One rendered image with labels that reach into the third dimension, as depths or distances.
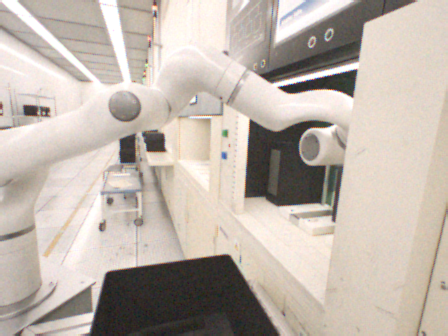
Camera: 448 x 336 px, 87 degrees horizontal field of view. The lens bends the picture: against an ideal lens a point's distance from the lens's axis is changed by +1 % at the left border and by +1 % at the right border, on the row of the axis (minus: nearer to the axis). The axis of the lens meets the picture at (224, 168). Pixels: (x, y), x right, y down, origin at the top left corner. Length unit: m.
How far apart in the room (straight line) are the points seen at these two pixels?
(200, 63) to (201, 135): 1.96
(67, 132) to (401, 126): 0.60
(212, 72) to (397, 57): 0.31
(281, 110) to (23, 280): 0.76
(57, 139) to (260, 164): 0.88
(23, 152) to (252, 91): 0.51
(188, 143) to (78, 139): 1.90
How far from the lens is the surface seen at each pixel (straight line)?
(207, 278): 0.63
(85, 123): 0.59
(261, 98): 0.52
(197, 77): 0.53
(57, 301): 0.84
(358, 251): 0.44
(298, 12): 0.70
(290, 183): 1.15
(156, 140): 3.33
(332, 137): 0.56
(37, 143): 0.65
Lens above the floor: 1.25
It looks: 11 degrees down
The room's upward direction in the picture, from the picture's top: 3 degrees clockwise
